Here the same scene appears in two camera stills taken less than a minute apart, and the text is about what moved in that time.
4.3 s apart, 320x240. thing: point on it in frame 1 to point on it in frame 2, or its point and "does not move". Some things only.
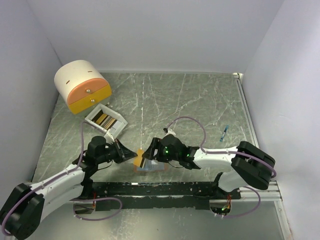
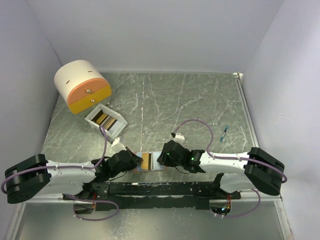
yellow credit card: x=101 y=118 does not move
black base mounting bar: x=156 y=196 does not move
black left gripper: x=123 y=153 to x=135 y=160
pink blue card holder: x=152 y=166 does not move
